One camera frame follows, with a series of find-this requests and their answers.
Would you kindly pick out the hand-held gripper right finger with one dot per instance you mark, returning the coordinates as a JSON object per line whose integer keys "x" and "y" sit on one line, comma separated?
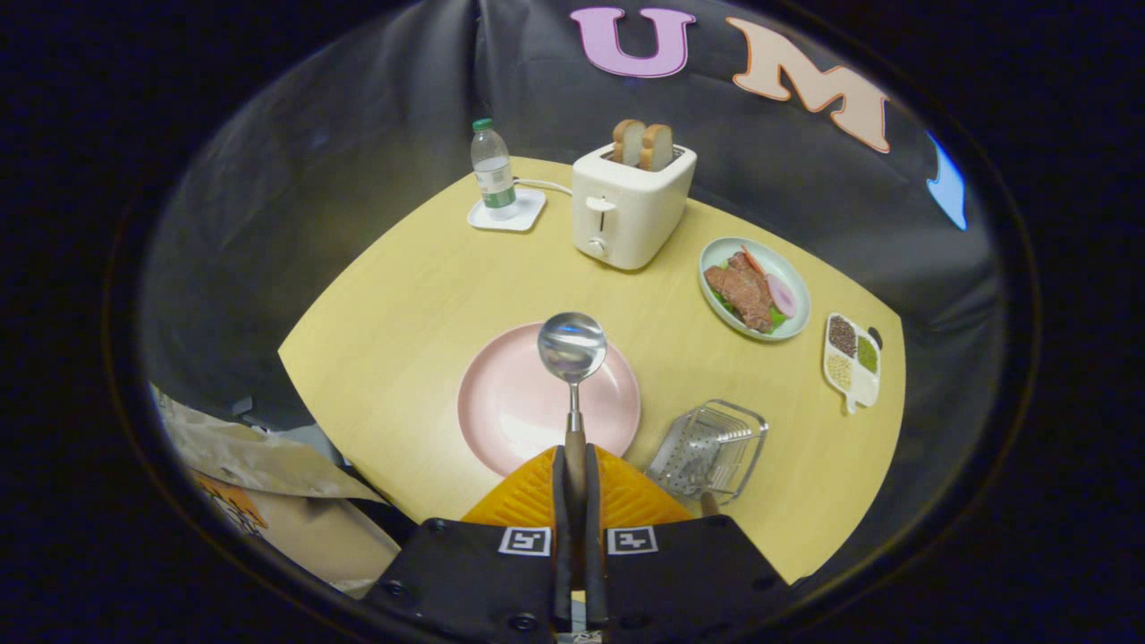
{"x": 594, "y": 537}

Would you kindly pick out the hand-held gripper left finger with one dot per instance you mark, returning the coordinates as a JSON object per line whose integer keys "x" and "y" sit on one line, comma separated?
{"x": 562, "y": 537}

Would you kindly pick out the large pink plate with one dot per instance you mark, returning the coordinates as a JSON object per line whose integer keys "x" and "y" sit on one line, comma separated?
{"x": 510, "y": 402}

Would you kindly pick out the brown meat slices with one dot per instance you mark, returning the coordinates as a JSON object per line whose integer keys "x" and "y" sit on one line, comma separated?
{"x": 742, "y": 291}

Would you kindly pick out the white divided spice dish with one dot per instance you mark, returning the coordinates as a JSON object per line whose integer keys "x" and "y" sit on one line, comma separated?
{"x": 850, "y": 389}

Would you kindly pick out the pink ham slice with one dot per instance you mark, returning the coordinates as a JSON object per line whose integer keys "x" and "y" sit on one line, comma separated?
{"x": 781, "y": 295}

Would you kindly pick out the light green food plate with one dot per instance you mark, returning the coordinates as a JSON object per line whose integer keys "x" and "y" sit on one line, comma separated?
{"x": 716, "y": 255}

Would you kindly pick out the red tomato slice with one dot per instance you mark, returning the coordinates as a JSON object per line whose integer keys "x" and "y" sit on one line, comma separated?
{"x": 752, "y": 258}

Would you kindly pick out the white square coaster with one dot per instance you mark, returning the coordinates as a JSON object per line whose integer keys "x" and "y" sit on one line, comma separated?
{"x": 528, "y": 215}

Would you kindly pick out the cream white toaster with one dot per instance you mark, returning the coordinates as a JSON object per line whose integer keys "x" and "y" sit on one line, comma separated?
{"x": 631, "y": 215}

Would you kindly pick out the crumpled brown paper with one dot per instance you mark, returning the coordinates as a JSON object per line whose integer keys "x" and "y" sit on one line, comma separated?
{"x": 241, "y": 452}

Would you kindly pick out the clear plastic water bottle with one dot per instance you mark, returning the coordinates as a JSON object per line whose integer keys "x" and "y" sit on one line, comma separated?
{"x": 494, "y": 179}

